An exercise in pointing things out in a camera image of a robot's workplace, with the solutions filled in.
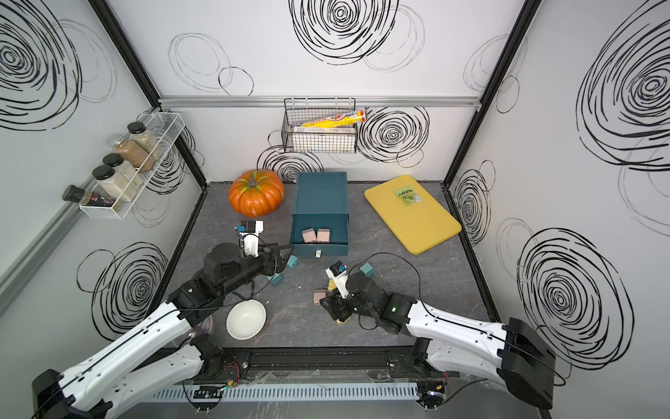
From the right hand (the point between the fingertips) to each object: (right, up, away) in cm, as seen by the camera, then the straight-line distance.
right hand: (327, 299), depth 75 cm
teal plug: (-19, +2, +13) cm, 23 cm away
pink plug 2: (-2, +18, +7) cm, 19 cm away
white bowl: (-26, -9, +6) cm, 28 cm away
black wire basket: (-5, +50, +11) cm, 51 cm away
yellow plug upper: (+1, +1, +11) cm, 11 cm away
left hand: (-11, +16, -4) cm, 20 cm away
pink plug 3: (-3, -2, +11) cm, 12 cm away
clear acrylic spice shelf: (-59, +56, +18) cm, 83 cm away
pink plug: (-6, +18, +7) cm, 20 cm away
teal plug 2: (+14, +5, +15) cm, 21 cm away
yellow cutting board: (+35, +24, +34) cm, 54 cm away
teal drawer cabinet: (-3, +22, +9) cm, 24 cm away
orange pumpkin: (-29, +32, +24) cm, 49 cm away
